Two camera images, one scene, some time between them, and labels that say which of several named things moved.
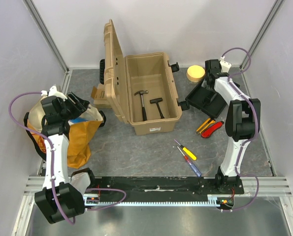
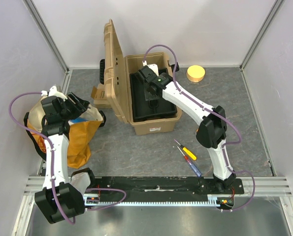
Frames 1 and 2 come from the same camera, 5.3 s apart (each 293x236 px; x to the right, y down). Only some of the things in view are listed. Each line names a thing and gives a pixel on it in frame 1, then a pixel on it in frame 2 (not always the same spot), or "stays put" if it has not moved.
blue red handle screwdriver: x=196 y=171 stays put
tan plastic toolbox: x=125 y=75 stays put
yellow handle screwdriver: x=191 y=155 stays put
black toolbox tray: x=208 y=101 -> x=143 y=109
